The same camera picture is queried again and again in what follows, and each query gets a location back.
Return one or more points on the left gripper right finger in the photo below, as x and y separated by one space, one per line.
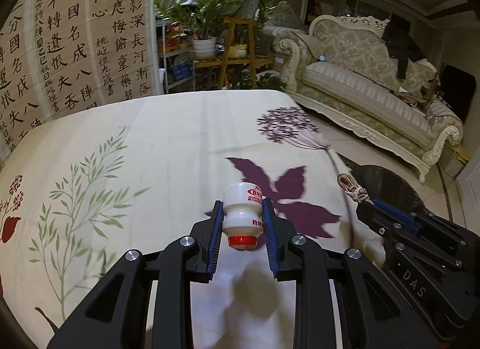
341 299

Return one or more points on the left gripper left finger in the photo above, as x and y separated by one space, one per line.
146 294

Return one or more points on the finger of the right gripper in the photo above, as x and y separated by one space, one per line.
380 222
399 216

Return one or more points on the white red small bottle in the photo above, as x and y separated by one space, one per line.
243 207

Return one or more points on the black trash bin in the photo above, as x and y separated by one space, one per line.
385 185

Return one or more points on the floral cream tablecloth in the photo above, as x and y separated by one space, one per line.
77 193

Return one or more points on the black television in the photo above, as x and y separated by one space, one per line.
458 88

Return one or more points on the ornate cream sofa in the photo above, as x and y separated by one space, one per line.
341 68

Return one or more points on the black garment on sofa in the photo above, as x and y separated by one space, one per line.
400 45

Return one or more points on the small floor plant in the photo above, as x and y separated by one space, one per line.
267 82

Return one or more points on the wooden plant stand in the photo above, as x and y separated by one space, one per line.
235 54

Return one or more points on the tall green plant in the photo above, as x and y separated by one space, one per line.
264 12

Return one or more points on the potted plant white pot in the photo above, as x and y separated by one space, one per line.
203 20

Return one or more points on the metal shelf rack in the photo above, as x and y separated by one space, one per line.
175 57

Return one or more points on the calligraphy wall scrolls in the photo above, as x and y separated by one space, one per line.
60 57

